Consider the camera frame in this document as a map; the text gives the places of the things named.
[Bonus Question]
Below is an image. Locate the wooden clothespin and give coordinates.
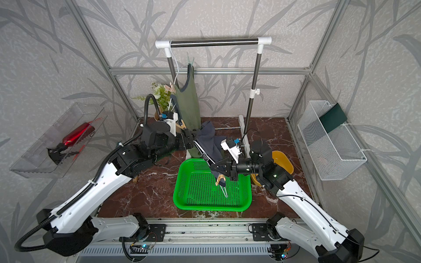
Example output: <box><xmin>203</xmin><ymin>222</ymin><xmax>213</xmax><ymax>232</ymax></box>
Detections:
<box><xmin>216</xmin><ymin>174</ymin><xmax>227</xmax><ymax>187</ymax></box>
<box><xmin>164</xmin><ymin>84</ymin><xmax>178</xmax><ymax>95</ymax></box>
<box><xmin>176</xmin><ymin>119</ymin><xmax>187</xmax><ymax>130</ymax></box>

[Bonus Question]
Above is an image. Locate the white wire hanger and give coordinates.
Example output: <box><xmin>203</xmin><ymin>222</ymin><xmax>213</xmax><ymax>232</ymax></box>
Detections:
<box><xmin>165</xmin><ymin>47</ymin><xmax>181</xmax><ymax>117</ymax></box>
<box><xmin>194</xmin><ymin>140</ymin><xmax>228</xmax><ymax>198</ymax></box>

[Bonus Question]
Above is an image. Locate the blue-grey tank top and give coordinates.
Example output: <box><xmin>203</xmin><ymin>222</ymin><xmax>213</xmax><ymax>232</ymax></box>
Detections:
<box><xmin>194</xmin><ymin>121</ymin><xmax>227</xmax><ymax>165</ymax></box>

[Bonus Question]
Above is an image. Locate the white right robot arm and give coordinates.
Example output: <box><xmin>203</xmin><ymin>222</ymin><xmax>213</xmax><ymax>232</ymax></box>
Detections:
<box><xmin>204</xmin><ymin>139</ymin><xmax>369</xmax><ymax>263</ymax></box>

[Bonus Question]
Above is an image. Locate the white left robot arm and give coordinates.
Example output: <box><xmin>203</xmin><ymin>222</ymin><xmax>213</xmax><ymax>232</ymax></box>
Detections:
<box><xmin>14</xmin><ymin>112</ymin><xmax>197</xmax><ymax>256</ymax></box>

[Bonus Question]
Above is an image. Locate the olive green tank top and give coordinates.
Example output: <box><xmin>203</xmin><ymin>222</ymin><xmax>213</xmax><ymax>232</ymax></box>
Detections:
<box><xmin>170</xmin><ymin>63</ymin><xmax>202</xmax><ymax>158</ymax></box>

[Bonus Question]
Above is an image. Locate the green clothespin on hanger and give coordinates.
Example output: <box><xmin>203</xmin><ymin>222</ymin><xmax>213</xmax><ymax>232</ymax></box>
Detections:
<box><xmin>187</xmin><ymin>53</ymin><xmax>195</xmax><ymax>66</ymax></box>

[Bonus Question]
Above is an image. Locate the green perforated plastic basket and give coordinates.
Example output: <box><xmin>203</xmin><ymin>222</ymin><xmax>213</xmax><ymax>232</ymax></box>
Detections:
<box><xmin>173</xmin><ymin>158</ymin><xmax>252</xmax><ymax>212</ymax></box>

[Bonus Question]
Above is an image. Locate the potted plant with white flowers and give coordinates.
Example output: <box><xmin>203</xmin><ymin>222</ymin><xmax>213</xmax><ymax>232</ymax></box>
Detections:
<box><xmin>133</xmin><ymin>82</ymin><xmax>173</xmax><ymax>119</ymax></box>

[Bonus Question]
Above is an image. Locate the yellow plastic bin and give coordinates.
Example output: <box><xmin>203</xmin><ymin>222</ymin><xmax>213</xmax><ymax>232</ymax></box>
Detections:
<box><xmin>251</xmin><ymin>150</ymin><xmax>294</xmax><ymax>187</ymax></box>

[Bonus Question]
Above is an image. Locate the wooden clothespin on green top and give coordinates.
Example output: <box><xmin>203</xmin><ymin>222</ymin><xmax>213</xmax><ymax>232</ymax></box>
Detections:
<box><xmin>164</xmin><ymin>84</ymin><xmax>178</xmax><ymax>95</ymax></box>

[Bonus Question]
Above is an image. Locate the clothes rack with steel bars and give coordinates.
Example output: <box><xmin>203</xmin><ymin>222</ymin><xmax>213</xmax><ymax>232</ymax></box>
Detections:
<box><xmin>155</xmin><ymin>36</ymin><xmax>273</xmax><ymax>150</ymax></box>

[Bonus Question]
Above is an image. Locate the dark green cloth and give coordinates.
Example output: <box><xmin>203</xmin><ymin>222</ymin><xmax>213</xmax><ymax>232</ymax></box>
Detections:
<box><xmin>320</xmin><ymin>103</ymin><xmax>348</xmax><ymax>133</ymax></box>

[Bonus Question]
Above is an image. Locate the red spray bottle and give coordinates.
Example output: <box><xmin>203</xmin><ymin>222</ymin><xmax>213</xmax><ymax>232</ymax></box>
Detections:
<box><xmin>47</xmin><ymin>122</ymin><xmax>95</xmax><ymax>165</ymax></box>

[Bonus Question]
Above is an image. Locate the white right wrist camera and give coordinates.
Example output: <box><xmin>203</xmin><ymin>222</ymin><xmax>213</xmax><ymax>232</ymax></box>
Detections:
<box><xmin>221</xmin><ymin>138</ymin><xmax>241</xmax><ymax>163</ymax></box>

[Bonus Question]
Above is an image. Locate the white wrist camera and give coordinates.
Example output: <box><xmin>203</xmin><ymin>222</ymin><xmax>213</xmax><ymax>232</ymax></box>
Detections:
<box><xmin>162</xmin><ymin>111</ymin><xmax>179</xmax><ymax>137</ymax></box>
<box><xmin>221</xmin><ymin>138</ymin><xmax>241</xmax><ymax>163</ymax></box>

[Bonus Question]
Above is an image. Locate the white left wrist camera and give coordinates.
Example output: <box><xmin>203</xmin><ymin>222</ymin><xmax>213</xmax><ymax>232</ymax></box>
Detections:
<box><xmin>162</xmin><ymin>111</ymin><xmax>179</xmax><ymax>137</ymax></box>

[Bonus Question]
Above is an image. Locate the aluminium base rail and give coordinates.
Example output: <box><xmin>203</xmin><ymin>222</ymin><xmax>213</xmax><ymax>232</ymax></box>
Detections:
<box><xmin>82</xmin><ymin>217</ymin><xmax>346</xmax><ymax>257</ymax></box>

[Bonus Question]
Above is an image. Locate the white wire mesh basket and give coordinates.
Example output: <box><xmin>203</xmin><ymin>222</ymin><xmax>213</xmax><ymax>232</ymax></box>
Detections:
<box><xmin>298</xmin><ymin>100</ymin><xmax>367</xmax><ymax>181</ymax></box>

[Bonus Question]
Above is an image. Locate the clear acrylic wall shelf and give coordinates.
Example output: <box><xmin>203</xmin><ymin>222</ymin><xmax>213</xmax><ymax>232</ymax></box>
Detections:
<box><xmin>10</xmin><ymin>103</ymin><xmax>107</xmax><ymax>179</ymax></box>

